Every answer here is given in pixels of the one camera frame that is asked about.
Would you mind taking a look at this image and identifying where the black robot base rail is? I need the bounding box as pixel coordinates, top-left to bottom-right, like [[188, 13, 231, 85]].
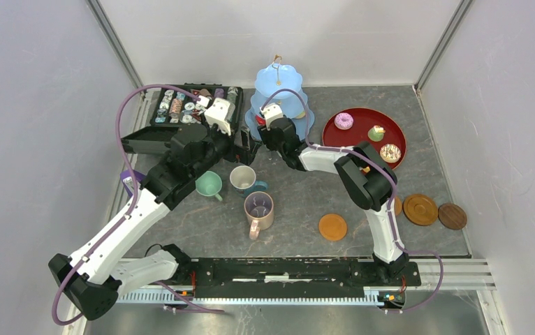
[[110, 257, 495, 311]]

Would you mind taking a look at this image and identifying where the mint green cup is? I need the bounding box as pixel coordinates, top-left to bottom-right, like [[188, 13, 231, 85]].
[[196, 171, 223, 201]]

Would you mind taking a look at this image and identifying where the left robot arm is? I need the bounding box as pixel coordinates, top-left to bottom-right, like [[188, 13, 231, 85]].
[[48, 124, 261, 325]]

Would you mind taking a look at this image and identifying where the rose gold marble mug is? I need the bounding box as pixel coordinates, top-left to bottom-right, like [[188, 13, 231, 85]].
[[244, 191, 274, 240]]

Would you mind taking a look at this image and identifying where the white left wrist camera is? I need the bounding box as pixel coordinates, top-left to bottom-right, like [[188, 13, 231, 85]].
[[198, 96, 235, 136]]

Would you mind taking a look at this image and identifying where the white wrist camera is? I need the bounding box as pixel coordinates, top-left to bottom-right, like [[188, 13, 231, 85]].
[[261, 103, 284, 129], [198, 96, 235, 136]]

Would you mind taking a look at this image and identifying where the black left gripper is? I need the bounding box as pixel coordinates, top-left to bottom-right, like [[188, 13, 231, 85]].
[[191, 112, 262, 179]]

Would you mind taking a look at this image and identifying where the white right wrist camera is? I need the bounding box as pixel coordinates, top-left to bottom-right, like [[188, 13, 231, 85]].
[[261, 103, 284, 129]]

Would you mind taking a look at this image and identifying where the red frosted donut cake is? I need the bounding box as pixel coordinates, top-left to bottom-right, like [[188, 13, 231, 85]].
[[255, 115, 265, 126]]

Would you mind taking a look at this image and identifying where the blue three-tier cake stand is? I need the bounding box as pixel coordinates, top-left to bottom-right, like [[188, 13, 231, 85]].
[[244, 57, 315, 141]]

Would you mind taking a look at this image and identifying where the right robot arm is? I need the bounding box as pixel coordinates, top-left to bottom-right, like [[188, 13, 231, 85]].
[[258, 117, 409, 285]]

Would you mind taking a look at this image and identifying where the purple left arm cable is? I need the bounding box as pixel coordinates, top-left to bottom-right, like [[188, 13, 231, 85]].
[[51, 84, 204, 327]]

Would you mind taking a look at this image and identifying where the black poker chip case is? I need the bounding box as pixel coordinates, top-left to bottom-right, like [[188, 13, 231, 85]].
[[122, 83, 244, 154]]

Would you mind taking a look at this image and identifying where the dark brown wooden coaster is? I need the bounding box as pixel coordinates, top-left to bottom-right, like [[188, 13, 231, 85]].
[[438, 202, 468, 230]]

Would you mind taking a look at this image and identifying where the white chocolate drizzled donut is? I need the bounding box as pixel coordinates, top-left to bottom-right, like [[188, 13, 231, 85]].
[[379, 144, 402, 164]]

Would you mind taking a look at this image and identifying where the light orange wooden coaster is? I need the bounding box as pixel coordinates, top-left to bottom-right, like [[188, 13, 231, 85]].
[[318, 214, 348, 241]]

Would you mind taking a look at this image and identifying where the green mousse cake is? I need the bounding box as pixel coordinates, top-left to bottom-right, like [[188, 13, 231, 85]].
[[367, 125, 386, 142]]

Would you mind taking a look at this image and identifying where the tan wooden coaster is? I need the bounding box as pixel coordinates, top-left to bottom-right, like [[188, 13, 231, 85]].
[[393, 196, 403, 216]]

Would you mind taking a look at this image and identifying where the white mug blue handle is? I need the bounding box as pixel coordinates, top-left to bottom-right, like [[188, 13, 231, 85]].
[[229, 165, 268, 197]]

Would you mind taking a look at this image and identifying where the purple sprinkled donut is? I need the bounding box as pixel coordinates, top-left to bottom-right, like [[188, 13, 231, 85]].
[[334, 112, 354, 131]]

